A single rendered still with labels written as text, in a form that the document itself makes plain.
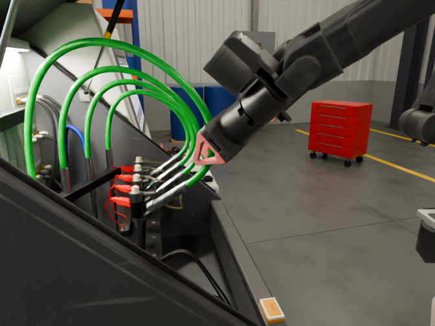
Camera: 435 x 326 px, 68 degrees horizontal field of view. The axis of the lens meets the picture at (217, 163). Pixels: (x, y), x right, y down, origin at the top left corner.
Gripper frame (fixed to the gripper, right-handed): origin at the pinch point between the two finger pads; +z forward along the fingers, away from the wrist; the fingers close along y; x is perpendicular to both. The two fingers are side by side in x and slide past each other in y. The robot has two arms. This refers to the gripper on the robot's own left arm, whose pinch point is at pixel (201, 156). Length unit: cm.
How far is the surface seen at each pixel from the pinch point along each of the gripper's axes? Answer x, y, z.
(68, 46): -29.3, 3.9, 2.1
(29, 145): -24.0, 11.2, 21.6
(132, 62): -198, -383, 325
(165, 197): 1.1, 5.4, 8.7
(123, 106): -27, -26, 34
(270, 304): 28.7, 5.7, 6.6
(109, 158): -16.7, -11.4, 37.0
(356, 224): 139, -209, 107
